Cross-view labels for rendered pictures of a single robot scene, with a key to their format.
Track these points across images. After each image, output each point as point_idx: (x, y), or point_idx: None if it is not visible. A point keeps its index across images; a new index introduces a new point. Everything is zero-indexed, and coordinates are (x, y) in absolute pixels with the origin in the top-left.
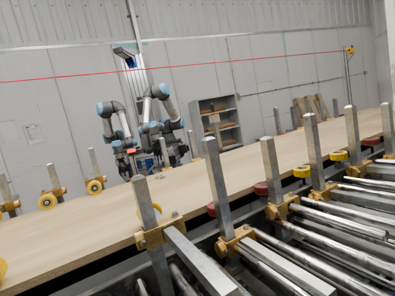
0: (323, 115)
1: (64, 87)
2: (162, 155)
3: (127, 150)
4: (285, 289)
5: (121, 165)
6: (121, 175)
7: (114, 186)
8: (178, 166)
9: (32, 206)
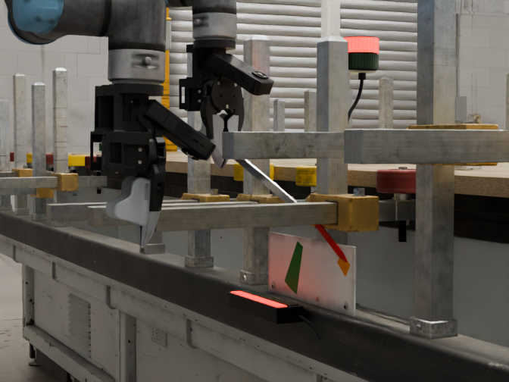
0: (7, 144)
1: None
2: (253, 119)
3: (374, 37)
4: None
5: (195, 129)
6: (161, 198)
7: (484, 176)
8: (61, 220)
9: None
